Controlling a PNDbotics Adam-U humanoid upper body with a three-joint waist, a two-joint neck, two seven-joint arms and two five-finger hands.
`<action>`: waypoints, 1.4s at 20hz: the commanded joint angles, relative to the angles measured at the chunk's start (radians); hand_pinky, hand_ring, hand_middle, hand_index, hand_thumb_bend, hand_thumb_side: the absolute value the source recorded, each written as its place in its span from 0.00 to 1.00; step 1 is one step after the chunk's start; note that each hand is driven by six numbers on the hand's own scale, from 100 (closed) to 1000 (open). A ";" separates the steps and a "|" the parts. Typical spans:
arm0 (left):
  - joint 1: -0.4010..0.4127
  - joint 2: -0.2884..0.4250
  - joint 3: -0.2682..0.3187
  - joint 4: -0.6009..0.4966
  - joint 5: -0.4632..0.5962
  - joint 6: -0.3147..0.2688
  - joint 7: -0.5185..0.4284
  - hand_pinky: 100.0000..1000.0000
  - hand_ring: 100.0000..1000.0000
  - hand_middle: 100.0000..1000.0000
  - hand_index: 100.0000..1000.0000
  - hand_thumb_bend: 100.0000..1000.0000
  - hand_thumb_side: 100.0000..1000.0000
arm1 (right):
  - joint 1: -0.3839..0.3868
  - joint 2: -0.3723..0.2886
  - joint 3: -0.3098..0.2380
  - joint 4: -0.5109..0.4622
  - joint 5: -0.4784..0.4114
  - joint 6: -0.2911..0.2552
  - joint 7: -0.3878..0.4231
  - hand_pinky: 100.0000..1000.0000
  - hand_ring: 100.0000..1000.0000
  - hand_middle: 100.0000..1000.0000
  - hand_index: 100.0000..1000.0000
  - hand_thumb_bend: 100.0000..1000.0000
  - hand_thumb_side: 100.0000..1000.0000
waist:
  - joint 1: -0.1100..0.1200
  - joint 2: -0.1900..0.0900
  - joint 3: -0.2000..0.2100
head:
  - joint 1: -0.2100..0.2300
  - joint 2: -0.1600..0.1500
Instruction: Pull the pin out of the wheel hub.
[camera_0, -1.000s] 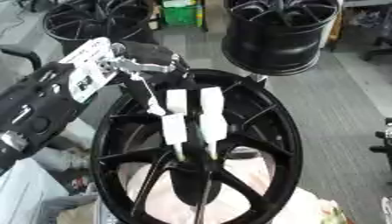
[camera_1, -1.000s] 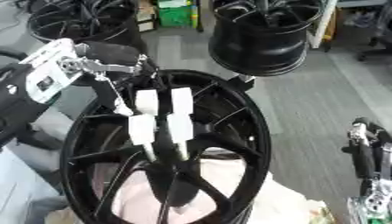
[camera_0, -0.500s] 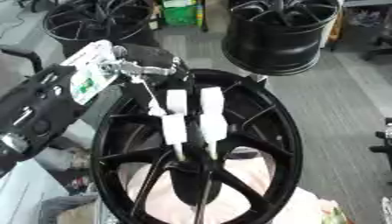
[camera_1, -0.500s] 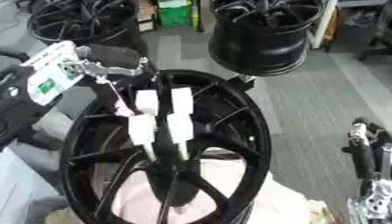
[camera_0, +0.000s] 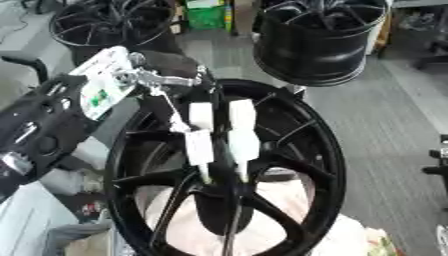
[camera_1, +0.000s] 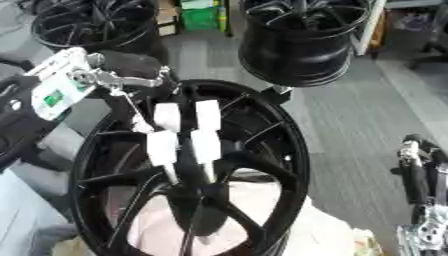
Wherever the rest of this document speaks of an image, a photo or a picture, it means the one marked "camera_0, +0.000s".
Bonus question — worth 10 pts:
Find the black wheel rim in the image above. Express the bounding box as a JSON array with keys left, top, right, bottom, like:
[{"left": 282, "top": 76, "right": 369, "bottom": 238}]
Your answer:
[{"left": 250, "top": 0, "right": 391, "bottom": 88}]

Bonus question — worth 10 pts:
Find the pale blue sheet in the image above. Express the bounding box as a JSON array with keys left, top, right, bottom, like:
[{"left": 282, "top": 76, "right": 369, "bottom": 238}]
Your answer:
[{"left": 0, "top": 180, "right": 83, "bottom": 256}]

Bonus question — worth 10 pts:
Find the green box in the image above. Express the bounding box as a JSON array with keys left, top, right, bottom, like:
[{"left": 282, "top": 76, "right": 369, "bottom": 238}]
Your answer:
[{"left": 183, "top": 0, "right": 228, "bottom": 32}]

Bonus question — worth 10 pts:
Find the black spoked wheel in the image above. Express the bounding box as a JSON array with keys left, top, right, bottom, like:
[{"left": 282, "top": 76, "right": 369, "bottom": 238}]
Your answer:
[{"left": 103, "top": 78, "right": 350, "bottom": 256}]

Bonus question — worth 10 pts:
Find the pale pink cloth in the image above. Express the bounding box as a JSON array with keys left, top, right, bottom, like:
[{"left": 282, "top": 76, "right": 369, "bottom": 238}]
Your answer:
[{"left": 134, "top": 178, "right": 371, "bottom": 256}]

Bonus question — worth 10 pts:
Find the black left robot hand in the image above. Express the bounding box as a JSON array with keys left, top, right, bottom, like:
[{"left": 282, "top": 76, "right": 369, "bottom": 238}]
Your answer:
[{"left": 131, "top": 49, "right": 228, "bottom": 135}]

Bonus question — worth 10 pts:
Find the black stand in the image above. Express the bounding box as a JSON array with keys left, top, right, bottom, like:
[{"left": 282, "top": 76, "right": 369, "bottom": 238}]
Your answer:
[{"left": 420, "top": 134, "right": 448, "bottom": 212}]

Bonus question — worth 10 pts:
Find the black office chair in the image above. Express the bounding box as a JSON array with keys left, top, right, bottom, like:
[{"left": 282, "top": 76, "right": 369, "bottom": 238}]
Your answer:
[{"left": 411, "top": 0, "right": 448, "bottom": 70}]

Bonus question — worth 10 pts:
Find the black curved bar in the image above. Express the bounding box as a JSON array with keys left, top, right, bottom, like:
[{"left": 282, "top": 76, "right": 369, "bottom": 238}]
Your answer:
[{"left": 0, "top": 55, "right": 53, "bottom": 85}]

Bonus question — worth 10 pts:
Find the black multi-spoke wheel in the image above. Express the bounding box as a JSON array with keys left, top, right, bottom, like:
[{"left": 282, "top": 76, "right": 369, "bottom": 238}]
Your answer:
[{"left": 47, "top": 0, "right": 184, "bottom": 66}]

